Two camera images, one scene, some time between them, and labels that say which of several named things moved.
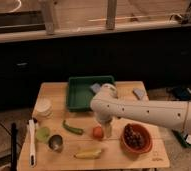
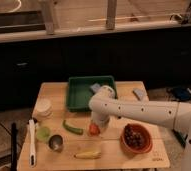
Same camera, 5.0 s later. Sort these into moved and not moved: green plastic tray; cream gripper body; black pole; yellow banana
Moved: cream gripper body
Not moved: green plastic tray; black pole; yellow banana
